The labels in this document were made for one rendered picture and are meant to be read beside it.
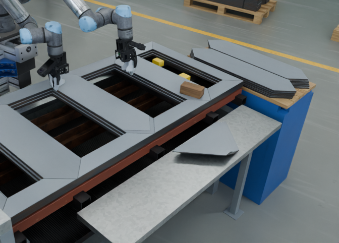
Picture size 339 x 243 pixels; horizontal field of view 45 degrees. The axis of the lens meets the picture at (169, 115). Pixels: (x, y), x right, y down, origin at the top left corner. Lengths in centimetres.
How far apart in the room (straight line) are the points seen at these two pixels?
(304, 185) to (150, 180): 161
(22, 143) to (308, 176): 214
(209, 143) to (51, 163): 74
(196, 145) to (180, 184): 25
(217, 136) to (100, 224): 76
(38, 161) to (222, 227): 135
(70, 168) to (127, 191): 25
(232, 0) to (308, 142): 307
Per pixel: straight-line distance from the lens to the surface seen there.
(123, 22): 204
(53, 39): 207
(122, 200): 170
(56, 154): 177
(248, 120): 227
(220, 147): 196
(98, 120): 200
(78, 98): 213
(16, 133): 192
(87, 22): 197
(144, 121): 196
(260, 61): 274
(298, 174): 323
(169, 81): 232
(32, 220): 162
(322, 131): 382
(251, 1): 604
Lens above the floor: 195
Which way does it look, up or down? 33 degrees down
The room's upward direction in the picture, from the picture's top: 6 degrees clockwise
